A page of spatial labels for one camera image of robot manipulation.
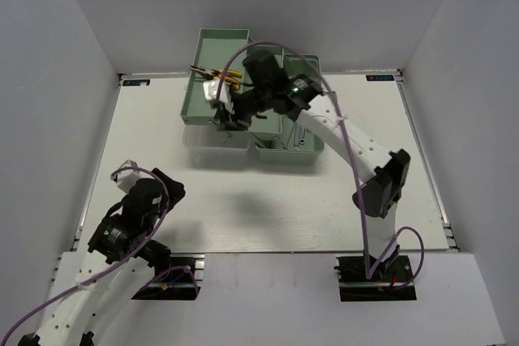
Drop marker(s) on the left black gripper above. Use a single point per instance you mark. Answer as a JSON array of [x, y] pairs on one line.
[[173, 191]]

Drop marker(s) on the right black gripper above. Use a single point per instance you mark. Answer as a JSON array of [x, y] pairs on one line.
[[232, 121]]

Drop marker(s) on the green plastic toolbox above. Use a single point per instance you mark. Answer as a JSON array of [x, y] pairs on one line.
[[274, 139]]

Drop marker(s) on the yellow handled pliers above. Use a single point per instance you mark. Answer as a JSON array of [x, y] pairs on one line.
[[232, 77]]

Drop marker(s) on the large silver ratchet wrench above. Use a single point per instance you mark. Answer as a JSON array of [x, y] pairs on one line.
[[302, 135]]

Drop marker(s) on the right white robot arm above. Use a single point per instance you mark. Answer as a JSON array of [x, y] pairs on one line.
[[379, 174]]

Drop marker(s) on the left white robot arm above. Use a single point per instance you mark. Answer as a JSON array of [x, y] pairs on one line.
[[99, 292]]

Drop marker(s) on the blue label sticker left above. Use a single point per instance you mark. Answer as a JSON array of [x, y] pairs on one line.
[[135, 82]]

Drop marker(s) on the blue label sticker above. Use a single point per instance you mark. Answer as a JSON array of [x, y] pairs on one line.
[[135, 82], [379, 78]]

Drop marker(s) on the blue label sticker right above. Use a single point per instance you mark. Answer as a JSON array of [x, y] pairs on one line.
[[379, 78]]

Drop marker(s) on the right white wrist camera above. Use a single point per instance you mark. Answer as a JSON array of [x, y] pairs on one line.
[[217, 96]]

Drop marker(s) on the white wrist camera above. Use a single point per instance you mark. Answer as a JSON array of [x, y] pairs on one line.
[[126, 176], [217, 96]]

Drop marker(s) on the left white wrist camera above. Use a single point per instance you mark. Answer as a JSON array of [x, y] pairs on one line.
[[126, 176]]

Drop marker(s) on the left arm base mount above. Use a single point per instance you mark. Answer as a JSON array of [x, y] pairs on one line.
[[179, 280]]

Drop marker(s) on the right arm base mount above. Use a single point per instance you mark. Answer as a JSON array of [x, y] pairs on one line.
[[394, 284]]

